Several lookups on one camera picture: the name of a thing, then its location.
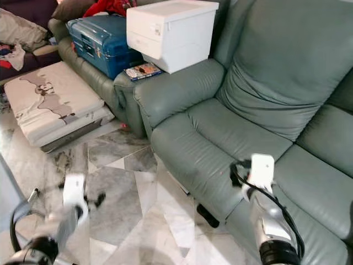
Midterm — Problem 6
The green leather sofa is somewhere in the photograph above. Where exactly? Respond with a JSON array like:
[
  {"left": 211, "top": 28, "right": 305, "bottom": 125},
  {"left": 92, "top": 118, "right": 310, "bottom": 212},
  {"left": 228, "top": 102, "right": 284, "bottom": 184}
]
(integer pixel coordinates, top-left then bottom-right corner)
[{"left": 49, "top": 0, "right": 353, "bottom": 265}]

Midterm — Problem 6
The colourful magazine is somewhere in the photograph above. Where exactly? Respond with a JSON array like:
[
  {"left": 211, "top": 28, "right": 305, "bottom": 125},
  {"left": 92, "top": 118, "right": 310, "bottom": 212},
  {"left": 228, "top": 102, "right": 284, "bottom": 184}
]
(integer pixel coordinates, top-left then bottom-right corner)
[{"left": 124, "top": 62, "right": 164, "bottom": 82}]

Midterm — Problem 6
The dark purple sofa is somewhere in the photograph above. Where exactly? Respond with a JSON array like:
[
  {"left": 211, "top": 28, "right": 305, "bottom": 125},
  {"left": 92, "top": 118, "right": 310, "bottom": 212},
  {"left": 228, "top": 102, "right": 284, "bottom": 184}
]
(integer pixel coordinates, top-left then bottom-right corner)
[{"left": 0, "top": 0, "right": 58, "bottom": 83}]

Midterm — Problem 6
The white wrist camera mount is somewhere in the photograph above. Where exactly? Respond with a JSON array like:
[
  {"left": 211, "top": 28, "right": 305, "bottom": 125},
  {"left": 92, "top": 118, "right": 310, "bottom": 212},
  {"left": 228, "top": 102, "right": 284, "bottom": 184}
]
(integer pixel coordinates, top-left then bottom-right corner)
[
  {"left": 249, "top": 153, "right": 276, "bottom": 192},
  {"left": 62, "top": 173, "right": 88, "bottom": 211}
]

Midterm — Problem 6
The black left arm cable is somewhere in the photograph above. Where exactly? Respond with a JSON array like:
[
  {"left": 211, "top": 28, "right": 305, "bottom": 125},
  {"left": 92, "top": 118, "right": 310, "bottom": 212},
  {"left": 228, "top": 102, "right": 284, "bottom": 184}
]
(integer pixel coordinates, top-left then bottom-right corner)
[{"left": 8, "top": 190, "right": 67, "bottom": 256}]

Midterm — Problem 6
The brown pillow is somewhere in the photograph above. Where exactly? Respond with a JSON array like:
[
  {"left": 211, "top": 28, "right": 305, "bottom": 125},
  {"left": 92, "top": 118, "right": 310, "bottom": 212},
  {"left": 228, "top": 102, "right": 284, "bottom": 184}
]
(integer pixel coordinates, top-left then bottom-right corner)
[{"left": 54, "top": 0, "right": 94, "bottom": 22}]

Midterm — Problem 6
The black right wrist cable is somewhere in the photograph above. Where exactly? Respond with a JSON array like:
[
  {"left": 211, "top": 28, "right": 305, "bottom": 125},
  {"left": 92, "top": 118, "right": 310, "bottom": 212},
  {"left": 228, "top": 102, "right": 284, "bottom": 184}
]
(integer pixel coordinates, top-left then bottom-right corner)
[{"left": 233, "top": 159, "right": 307, "bottom": 258}]

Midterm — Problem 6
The white folded patterned mattress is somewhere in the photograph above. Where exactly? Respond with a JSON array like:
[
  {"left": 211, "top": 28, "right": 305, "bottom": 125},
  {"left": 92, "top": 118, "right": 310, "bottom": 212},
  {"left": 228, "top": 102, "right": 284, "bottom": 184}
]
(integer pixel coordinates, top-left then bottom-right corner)
[{"left": 4, "top": 62, "right": 115, "bottom": 153}]

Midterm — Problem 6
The blue hard suitcase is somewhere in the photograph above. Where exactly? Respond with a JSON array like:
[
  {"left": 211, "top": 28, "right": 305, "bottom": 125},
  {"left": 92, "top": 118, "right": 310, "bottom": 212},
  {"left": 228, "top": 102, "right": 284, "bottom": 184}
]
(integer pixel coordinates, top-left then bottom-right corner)
[{"left": 66, "top": 15, "right": 144, "bottom": 80}]

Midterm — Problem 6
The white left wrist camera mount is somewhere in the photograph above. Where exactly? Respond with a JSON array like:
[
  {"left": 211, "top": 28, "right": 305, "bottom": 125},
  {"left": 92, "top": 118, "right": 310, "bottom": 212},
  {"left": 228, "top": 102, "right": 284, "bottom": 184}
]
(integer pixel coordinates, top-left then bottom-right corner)
[{"left": 62, "top": 173, "right": 88, "bottom": 211}]

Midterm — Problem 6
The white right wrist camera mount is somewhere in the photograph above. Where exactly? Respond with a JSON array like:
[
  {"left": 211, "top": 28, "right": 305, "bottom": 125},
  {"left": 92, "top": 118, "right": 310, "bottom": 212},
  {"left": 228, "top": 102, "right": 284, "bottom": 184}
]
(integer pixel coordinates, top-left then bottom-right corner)
[{"left": 249, "top": 153, "right": 276, "bottom": 192}]

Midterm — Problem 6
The red cloth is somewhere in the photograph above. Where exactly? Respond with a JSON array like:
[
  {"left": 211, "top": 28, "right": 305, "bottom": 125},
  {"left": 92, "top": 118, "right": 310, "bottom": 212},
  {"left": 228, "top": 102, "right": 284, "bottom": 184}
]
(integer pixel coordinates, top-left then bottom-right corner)
[{"left": 84, "top": 0, "right": 136, "bottom": 18}]

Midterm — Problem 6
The pile of small clothes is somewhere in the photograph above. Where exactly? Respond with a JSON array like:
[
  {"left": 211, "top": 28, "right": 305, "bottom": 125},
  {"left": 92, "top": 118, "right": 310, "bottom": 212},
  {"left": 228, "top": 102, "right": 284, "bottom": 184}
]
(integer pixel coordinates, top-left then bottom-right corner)
[{"left": 0, "top": 44, "right": 28, "bottom": 71}]

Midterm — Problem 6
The black sofa foot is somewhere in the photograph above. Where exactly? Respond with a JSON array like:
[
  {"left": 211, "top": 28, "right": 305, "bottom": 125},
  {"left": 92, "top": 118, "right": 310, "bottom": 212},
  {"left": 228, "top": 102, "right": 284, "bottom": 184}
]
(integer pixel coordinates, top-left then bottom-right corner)
[{"left": 196, "top": 203, "right": 220, "bottom": 229}]

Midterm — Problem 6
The grey pillow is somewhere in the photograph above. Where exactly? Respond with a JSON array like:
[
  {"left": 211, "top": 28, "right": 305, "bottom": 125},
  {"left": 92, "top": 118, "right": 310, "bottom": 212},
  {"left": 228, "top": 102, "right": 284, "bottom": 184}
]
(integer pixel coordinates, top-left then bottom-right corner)
[{"left": 0, "top": 8, "right": 50, "bottom": 54}]

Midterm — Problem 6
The white plastic storage box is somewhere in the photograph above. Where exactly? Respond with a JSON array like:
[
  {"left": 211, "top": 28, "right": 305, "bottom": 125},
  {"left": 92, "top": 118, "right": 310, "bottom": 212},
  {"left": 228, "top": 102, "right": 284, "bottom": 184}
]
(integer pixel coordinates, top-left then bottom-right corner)
[{"left": 126, "top": 0, "right": 220, "bottom": 75}]

